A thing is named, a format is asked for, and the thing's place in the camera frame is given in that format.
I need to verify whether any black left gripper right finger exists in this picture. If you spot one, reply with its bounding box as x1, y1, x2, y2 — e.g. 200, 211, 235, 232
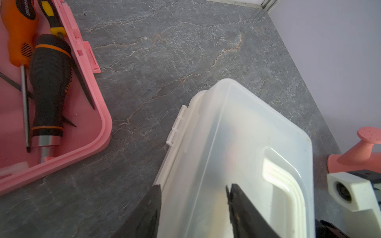
226, 183, 279, 238

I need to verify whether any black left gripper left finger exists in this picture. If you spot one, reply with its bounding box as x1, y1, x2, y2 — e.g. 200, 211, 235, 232
112, 184, 162, 238

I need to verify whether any white toolbox with clear lid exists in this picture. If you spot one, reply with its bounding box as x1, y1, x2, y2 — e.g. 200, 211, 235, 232
155, 78, 316, 238

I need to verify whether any pink toolbox with clear lid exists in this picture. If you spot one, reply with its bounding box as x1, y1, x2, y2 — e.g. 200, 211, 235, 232
1, 1, 112, 195

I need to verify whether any orange black screwdriver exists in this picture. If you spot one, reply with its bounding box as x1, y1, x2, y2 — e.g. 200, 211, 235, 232
30, 34, 72, 162

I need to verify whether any yellow black screwdriver in pink box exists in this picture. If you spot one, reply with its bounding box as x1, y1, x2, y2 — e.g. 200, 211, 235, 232
38, 0, 95, 110

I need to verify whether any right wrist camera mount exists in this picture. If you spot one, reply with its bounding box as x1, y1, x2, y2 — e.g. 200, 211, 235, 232
327, 170, 381, 238

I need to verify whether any orange handled screwdriver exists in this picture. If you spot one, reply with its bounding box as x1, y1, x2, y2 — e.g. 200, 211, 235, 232
1, 0, 38, 153

